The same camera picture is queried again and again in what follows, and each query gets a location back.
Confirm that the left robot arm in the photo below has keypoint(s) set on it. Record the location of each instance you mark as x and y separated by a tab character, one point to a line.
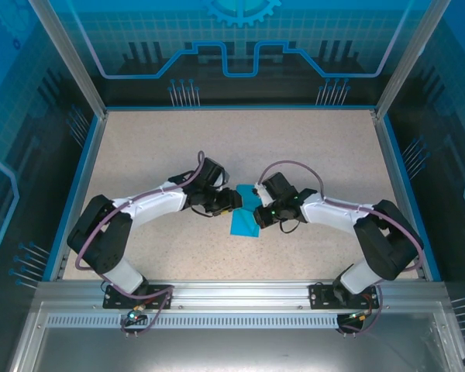
155	205

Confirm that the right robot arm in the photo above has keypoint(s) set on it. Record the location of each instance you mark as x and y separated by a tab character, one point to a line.
333	211

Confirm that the sheet metal panel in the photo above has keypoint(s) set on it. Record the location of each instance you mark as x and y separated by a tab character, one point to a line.
236	352

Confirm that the aluminium mounting rail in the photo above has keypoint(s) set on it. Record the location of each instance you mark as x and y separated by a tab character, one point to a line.
240	294

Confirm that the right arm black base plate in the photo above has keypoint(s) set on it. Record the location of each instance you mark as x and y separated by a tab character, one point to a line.
317	296

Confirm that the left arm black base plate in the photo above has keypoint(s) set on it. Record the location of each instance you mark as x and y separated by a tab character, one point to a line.
159	290

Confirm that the aluminium side rail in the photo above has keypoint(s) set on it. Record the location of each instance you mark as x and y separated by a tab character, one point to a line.
90	162
391	162

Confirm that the aluminium frame post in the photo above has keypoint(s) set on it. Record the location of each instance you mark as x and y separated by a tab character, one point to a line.
403	69
79	69

